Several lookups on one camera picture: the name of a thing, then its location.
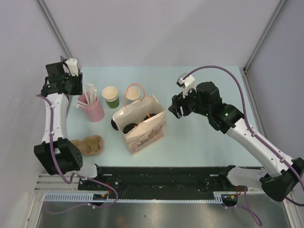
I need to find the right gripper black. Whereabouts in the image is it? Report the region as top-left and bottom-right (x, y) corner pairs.
(169, 84), (210, 119)

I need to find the paper bag with orange handles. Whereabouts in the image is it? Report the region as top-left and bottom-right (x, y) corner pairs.
(112, 83), (167, 156)

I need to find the brown pulp cup carrier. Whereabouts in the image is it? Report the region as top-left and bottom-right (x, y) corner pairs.
(71, 135), (104, 156)

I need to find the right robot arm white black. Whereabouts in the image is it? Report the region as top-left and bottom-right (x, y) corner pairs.
(168, 81), (304, 202)

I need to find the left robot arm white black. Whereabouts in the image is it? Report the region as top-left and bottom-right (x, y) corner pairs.
(34, 58), (105, 190)

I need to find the bundle of white stirrers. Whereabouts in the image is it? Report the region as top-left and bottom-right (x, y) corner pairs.
(75, 84), (97, 108)

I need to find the white paper cup stack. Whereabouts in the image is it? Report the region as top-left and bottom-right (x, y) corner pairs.
(125, 87), (141, 105)

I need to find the pink holder cup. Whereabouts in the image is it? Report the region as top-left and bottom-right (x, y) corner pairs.
(80, 99), (105, 123)

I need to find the green paper cup stack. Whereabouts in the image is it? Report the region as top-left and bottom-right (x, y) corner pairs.
(102, 86), (119, 108)

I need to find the stack of black lids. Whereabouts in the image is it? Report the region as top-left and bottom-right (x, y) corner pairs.
(111, 119), (118, 131)

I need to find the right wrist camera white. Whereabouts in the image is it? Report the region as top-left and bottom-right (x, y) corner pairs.
(176, 73), (195, 98)

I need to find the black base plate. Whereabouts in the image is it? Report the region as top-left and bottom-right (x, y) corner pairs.
(78, 166), (244, 200)

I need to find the white slotted cable duct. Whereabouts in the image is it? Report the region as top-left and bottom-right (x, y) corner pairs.
(44, 191), (224, 204)

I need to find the aluminium rail frame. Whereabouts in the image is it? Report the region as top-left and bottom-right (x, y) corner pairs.
(34, 173), (294, 193)

